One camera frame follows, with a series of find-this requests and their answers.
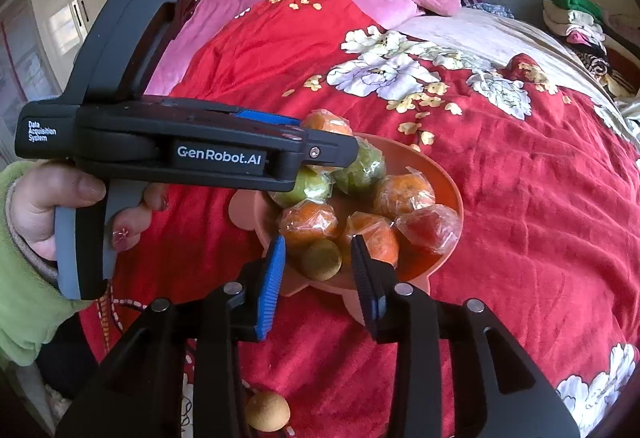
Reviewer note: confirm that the beige blanket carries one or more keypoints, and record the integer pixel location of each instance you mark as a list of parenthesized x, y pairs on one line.
[(500, 37)]

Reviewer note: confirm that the pink scalloped plastic plate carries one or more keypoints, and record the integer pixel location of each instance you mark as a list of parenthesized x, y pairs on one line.
[(425, 270)]

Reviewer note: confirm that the large light green citrus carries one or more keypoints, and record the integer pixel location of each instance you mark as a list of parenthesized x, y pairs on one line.
[(305, 188)]

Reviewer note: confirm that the person's left hand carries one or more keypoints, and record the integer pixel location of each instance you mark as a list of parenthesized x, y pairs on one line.
[(55, 185)]

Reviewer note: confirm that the pink quilt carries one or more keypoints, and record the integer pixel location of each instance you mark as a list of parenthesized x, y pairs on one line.
[(210, 32)]

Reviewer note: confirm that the dark green citrus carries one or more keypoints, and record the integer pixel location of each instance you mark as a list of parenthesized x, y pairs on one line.
[(362, 170)]

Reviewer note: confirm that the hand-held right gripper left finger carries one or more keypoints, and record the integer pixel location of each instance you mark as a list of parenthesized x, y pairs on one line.
[(270, 288)]

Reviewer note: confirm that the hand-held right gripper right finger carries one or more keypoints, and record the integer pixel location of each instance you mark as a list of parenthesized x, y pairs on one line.
[(364, 290)]

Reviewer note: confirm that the plastic-wrapped orange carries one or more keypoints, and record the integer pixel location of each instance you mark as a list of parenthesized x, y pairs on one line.
[(307, 224), (325, 122), (405, 195), (377, 240)]

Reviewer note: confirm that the person's left forearm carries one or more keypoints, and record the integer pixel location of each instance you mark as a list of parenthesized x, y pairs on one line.
[(25, 308)]

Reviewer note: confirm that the striped cloth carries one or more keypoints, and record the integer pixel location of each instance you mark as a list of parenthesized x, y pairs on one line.
[(482, 6)]

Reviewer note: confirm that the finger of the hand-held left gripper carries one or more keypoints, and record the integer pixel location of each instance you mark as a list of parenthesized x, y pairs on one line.
[(265, 116), (330, 155)]

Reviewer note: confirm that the red floral blanket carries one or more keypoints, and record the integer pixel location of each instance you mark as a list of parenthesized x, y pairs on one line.
[(500, 218)]

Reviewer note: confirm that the pile of folded clothes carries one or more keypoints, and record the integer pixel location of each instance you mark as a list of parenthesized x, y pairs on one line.
[(580, 22)]

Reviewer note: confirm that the small reddish orange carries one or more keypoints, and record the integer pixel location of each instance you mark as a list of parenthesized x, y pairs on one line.
[(430, 228)]

